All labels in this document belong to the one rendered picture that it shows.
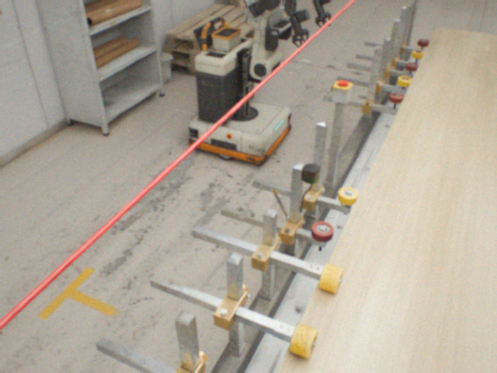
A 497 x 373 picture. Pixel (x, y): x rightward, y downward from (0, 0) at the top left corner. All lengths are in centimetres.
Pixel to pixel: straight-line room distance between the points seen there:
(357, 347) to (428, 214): 69
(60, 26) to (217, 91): 134
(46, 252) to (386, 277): 217
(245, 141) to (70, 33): 159
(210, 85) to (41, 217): 150
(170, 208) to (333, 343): 208
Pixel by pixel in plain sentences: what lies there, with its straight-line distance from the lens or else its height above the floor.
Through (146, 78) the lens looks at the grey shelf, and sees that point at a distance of 486.
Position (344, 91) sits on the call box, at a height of 121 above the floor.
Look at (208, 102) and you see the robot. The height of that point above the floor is 47.
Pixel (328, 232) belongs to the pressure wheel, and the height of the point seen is 91.
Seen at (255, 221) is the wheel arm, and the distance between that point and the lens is 180.
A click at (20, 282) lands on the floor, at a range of 302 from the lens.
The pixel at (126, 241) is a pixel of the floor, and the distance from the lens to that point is 306.
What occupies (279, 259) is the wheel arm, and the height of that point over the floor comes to 96.
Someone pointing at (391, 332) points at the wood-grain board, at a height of 90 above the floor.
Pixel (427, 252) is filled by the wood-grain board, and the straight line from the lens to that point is 172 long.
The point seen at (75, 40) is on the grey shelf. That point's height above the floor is 82.
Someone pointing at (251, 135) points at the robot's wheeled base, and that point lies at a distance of 348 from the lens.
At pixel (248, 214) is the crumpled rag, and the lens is 180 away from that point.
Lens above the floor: 203
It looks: 36 degrees down
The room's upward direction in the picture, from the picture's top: straight up
